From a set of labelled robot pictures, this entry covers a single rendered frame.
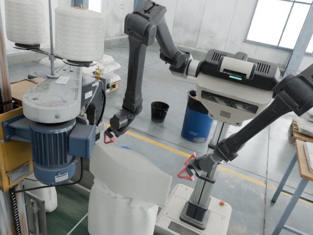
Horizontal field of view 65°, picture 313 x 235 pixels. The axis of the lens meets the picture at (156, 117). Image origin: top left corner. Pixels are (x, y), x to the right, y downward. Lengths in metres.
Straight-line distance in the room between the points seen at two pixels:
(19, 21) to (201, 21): 8.37
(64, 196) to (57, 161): 1.04
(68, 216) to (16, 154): 0.88
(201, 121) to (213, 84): 2.06
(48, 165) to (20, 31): 0.49
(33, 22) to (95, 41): 0.27
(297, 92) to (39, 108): 0.74
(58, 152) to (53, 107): 0.19
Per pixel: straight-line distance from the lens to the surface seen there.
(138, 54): 0.90
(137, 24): 0.85
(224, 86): 1.30
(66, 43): 0.87
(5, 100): 1.02
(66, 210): 1.88
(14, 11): 1.06
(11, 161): 1.07
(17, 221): 1.33
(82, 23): 0.85
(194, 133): 3.43
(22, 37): 1.06
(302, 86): 0.77
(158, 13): 0.87
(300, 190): 2.28
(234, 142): 0.96
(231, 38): 9.00
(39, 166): 0.98
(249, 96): 1.28
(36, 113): 0.82
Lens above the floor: 1.77
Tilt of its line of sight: 26 degrees down
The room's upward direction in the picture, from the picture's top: 10 degrees clockwise
